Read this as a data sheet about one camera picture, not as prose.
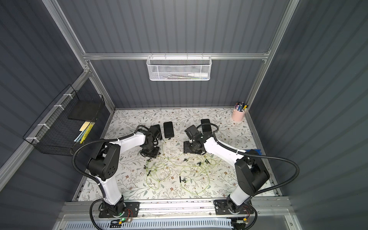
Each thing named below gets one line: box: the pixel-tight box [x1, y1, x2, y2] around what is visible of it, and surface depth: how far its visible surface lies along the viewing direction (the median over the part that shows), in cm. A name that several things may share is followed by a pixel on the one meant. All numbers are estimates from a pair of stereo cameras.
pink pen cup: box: [231, 101, 249, 122], surface depth 107 cm
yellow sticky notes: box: [79, 121, 91, 132], surface depth 78 cm
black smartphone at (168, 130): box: [163, 121, 175, 138], surface depth 110 cm
